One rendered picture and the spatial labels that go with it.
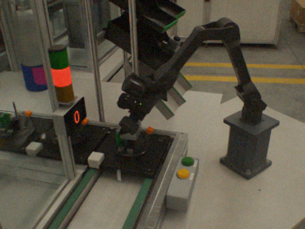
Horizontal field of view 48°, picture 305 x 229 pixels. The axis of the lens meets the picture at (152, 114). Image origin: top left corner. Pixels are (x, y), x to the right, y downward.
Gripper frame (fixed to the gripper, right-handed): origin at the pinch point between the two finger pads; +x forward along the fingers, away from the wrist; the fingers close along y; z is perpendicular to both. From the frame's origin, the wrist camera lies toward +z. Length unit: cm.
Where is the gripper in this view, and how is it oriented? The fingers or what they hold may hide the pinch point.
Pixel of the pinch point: (128, 123)
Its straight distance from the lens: 121.1
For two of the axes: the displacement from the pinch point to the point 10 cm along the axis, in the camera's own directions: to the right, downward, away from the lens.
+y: -2.8, 4.9, -8.3
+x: -5.7, 6.1, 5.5
